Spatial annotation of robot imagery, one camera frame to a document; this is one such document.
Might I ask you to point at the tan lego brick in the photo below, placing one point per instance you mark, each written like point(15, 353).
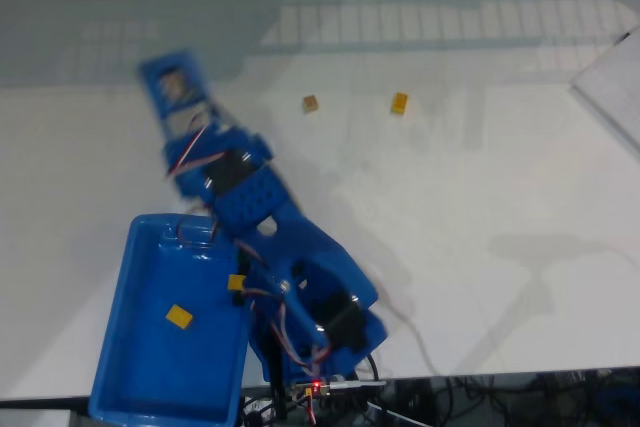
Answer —
point(310, 103)

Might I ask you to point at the yellow lego brick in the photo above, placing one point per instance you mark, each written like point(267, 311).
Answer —
point(399, 103)
point(180, 317)

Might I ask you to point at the blue plastic bin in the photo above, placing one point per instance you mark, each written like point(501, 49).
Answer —
point(150, 357)

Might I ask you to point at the controller board red light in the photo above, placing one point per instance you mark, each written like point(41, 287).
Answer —
point(315, 388)

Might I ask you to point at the white board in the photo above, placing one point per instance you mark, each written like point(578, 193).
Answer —
point(617, 82)

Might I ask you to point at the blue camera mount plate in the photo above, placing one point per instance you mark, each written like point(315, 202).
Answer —
point(172, 82)

